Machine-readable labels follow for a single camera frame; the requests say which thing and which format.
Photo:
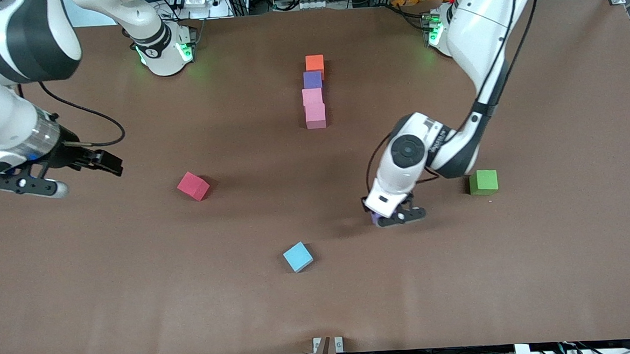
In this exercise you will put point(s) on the red foam block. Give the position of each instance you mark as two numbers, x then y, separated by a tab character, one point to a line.
192	186

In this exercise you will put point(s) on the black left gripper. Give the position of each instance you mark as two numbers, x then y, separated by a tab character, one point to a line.
410	197

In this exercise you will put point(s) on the purple foam block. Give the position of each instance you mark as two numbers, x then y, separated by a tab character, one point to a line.
375	218
312	80

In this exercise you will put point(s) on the light blue foam block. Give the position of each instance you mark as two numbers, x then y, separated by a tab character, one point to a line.
298	257

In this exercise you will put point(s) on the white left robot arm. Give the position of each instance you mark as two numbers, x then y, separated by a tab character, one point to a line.
480	28

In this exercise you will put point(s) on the brown table cover mat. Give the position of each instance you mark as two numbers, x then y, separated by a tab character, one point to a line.
246	310

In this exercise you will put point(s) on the green foam block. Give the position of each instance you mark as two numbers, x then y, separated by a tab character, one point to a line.
483	182

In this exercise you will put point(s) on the metal table edge bracket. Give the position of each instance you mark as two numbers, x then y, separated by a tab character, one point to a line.
316	344

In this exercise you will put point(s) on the pink foam block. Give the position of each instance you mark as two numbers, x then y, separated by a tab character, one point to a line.
312	96
315	116

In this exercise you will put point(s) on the orange foam block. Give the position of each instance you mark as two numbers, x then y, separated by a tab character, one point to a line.
314	63

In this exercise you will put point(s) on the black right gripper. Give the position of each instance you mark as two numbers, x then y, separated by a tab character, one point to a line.
69	151

